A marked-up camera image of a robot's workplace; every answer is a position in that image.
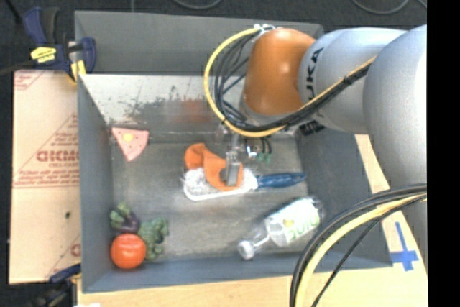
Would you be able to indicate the green toy broccoli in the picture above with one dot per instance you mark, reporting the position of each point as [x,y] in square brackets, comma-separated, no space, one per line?
[154,235]

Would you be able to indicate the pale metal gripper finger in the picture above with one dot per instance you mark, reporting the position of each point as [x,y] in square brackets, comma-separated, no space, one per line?
[227,169]
[236,174]

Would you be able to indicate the orange cloth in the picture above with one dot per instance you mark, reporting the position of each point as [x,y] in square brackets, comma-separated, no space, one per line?
[212,165]

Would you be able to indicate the pink toy pizza slice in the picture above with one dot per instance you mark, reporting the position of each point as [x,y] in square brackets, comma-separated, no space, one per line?
[130,144]

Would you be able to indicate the purple toy eggplant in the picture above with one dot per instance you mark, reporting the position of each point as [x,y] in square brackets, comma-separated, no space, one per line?
[125,221]

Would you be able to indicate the clear plastic bottle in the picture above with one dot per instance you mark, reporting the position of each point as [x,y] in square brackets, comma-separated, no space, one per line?
[291,223]

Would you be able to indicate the grey metal bin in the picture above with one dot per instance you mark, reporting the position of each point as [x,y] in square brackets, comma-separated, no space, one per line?
[161,212]

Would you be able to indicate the black cylinder on white bracket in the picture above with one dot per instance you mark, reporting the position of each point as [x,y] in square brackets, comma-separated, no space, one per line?
[253,146]

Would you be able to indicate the orange toy tomato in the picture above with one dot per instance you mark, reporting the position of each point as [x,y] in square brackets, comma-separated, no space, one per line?
[127,251]

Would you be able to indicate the brown cardboard board, red print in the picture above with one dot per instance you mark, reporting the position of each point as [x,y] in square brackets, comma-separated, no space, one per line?
[43,219]

